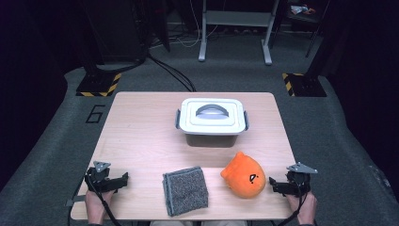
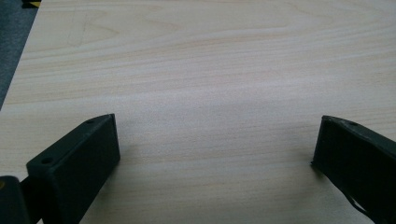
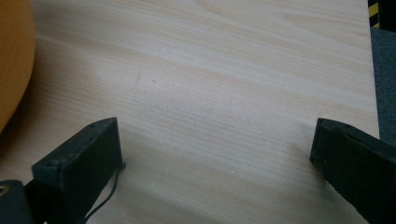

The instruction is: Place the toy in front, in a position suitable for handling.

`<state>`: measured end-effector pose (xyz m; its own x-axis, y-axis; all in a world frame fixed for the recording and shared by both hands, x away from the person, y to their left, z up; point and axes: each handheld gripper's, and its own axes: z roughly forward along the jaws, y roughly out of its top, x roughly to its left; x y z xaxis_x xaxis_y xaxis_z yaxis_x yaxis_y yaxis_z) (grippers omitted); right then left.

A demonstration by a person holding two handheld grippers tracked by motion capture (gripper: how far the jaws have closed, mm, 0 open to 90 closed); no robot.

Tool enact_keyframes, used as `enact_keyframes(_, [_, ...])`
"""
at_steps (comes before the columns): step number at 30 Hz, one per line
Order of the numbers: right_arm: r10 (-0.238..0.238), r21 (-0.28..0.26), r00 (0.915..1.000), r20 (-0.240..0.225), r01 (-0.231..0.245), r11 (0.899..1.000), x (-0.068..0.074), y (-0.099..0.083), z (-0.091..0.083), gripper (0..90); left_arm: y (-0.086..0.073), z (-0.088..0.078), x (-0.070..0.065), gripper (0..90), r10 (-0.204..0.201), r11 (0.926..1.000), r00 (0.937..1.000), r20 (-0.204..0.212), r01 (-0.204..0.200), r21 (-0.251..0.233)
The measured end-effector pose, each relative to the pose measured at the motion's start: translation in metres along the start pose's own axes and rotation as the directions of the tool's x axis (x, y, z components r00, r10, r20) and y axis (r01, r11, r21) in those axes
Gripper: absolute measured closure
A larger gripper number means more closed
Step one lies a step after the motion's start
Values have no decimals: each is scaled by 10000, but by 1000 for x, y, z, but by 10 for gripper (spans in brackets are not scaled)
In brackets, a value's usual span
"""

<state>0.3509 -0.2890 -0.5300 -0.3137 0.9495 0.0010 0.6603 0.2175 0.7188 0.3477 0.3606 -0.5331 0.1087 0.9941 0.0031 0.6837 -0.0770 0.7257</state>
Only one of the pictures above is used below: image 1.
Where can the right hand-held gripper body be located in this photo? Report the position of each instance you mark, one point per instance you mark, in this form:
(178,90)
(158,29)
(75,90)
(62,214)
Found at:
(298,183)

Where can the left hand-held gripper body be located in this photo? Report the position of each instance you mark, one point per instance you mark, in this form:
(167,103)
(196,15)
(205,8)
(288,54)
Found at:
(98,180)

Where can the orange plush toy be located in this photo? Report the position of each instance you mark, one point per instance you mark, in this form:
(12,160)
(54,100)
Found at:
(243,179)

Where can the grey fluffy cloth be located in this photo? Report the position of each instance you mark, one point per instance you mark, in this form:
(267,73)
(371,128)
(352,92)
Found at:
(185,191)

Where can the brown transparent storage box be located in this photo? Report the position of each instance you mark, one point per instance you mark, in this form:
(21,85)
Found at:
(210,140)

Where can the person's right hand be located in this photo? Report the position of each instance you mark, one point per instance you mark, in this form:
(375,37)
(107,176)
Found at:
(306,208)

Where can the person's left hand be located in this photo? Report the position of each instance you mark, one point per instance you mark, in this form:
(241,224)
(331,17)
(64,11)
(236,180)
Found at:
(94,207)

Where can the grey tape strip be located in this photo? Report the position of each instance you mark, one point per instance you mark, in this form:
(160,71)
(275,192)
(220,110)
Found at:
(75,201)

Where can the black yellow striped stand base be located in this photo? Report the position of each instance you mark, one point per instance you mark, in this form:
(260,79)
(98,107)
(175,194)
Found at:
(98,85)
(306,85)

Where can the dark cabinet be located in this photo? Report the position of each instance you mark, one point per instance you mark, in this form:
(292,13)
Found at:
(116,28)

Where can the black side table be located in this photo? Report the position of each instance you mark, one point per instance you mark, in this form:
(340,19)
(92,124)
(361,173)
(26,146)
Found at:
(301,17)

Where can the white metal desk frame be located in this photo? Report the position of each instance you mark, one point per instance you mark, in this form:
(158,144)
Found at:
(238,19)

